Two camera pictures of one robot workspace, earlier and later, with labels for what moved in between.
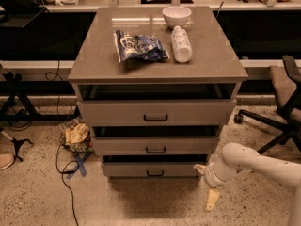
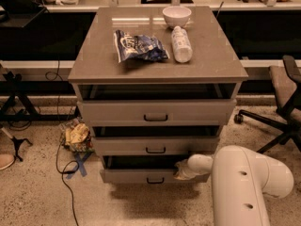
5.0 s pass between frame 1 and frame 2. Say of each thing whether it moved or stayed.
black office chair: stayed
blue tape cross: stayed
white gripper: moved
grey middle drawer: stayed
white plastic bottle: stayed
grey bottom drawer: moved
